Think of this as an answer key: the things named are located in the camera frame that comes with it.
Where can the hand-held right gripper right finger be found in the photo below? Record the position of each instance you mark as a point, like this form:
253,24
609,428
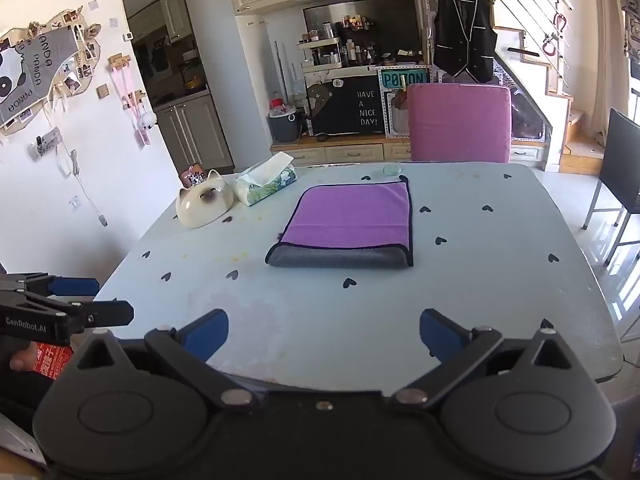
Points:
440,335

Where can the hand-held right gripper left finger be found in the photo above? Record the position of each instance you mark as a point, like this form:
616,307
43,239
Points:
207,332

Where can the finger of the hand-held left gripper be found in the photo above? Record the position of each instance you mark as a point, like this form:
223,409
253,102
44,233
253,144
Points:
75,286
105,314

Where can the purple and grey towel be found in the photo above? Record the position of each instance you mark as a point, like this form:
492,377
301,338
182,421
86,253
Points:
350,210

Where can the person's left hand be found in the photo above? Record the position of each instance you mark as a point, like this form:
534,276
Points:
22,360

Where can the red printed packet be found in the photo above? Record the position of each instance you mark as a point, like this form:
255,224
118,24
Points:
50,360

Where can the cream cat-shaped ceramic bowl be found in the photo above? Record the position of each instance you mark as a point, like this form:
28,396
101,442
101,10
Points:
200,205

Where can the small pink floral holder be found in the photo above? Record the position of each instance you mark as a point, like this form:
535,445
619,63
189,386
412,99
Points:
194,175

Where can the green tissue pack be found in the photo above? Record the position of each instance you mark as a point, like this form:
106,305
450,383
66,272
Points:
265,185

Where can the small green glass dish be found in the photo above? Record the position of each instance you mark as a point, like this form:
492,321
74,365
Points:
392,169

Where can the grey kitchen base cabinet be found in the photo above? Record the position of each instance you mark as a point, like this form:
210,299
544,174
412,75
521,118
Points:
195,130

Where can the low wooden drawer cabinet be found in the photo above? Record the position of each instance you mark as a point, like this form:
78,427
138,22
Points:
345,152

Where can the pink upholstered chair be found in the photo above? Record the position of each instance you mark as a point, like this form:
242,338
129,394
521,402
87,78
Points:
460,125

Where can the grey bin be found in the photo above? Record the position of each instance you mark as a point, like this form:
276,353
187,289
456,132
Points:
285,127

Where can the yellow kitchen pot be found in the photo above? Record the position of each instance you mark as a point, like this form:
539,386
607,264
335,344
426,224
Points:
194,79

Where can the wooden staircase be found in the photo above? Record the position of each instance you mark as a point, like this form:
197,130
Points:
575,130

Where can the black lettered cloth cover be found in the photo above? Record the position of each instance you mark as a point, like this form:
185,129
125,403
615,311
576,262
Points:
350,105

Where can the black metal-legged chair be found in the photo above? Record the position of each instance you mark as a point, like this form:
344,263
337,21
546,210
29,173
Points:
620,160

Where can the teal licence plate sign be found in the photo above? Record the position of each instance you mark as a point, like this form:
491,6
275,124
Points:
404,78

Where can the black vest with white trim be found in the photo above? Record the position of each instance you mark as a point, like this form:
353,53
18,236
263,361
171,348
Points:
465,35

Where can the shelf rack of bottles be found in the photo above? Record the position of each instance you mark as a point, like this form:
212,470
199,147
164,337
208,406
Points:
335,50

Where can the red hook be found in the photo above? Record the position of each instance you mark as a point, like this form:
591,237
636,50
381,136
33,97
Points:
560,24
549,45

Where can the metal stair railing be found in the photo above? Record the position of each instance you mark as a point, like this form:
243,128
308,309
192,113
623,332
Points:
520,5

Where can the patterned curtain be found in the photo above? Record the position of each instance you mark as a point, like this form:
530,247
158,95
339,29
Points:
631,5

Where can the white wall power strip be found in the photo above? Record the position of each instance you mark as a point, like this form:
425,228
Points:
45,144

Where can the panda wall poster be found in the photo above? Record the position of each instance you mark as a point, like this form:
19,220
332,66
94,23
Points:
45,65

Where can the white perforated frame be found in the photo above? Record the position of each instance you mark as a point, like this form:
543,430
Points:
385,115

